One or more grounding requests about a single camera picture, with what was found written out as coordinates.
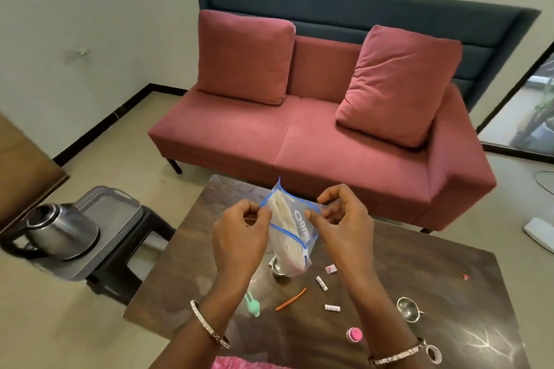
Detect person's left forearm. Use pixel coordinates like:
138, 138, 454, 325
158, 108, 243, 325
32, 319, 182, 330
149, 284, 257, 369

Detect clear blue-edged zip bag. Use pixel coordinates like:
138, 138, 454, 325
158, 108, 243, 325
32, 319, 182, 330
260, 178, 330, 278

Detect pink garment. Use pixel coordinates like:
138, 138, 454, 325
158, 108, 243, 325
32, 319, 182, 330
210, 355, 296, 369

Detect small steel cup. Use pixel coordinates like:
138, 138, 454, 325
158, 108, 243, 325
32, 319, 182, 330
269, 254, 290, 278
396, 296, 424, 324

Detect brown wooden door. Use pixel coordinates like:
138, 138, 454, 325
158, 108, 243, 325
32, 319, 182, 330
0, 111, 70, 234

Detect grey plastic tray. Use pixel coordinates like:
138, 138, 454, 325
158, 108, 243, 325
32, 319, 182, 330
31, 185, 145, 282

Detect white flat device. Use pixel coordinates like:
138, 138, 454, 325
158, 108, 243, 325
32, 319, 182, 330
522, 217, 554, 254

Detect silver bangle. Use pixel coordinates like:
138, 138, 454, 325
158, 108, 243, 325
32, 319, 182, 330
367, 338, 427, 366
190, 300, 231, 349

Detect glass sliding door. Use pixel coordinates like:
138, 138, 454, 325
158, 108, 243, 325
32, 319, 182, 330
476, 41, 554, 165

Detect black plastic stool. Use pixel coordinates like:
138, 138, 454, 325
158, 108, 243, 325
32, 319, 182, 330
85, 205, 177, 306

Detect red square cushion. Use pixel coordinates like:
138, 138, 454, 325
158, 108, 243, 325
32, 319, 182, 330
196, 9, 297, 106
335, 25, 463, 149

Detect person's right hand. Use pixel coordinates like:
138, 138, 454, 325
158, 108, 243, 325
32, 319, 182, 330
304, 184, 375, 292

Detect steel electric kettle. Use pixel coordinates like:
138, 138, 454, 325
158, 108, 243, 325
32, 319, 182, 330
0, 203, 101, 262

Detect grey cable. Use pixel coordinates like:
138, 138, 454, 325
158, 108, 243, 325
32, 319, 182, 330
533, 170, 554, 197

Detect person's left hand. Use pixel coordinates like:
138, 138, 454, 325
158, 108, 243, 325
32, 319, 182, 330
212, 199, 273, 292

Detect red fabric sofa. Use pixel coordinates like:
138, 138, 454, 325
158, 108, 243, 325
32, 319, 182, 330
147, 35, 498, 234

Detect grey padded sofa back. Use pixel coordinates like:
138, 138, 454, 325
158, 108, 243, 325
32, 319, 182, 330
194, 0, 542, 113

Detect person's right forearm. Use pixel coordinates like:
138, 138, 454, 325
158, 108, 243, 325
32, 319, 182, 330
345, 283, 433, 369

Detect orange hair pin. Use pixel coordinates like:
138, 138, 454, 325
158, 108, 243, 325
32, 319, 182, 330
276, 287, 307, 312

